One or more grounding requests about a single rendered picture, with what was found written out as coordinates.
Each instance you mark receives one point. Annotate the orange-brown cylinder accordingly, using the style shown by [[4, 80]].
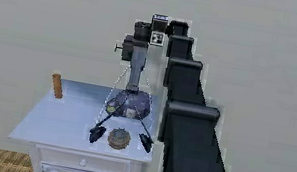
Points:
[[57, 85]]

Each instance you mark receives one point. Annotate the brown round ridged object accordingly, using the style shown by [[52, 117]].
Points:
[[119, 138]]

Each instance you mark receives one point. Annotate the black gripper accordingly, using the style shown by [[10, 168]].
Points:
[[137, 65]]

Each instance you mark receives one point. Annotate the white bedside table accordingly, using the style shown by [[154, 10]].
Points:
[[80, 136]]

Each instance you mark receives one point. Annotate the blue cap with pins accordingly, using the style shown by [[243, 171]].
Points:
[[132, 105]]

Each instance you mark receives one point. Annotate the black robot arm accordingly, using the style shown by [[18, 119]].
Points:
[[194, 142]]

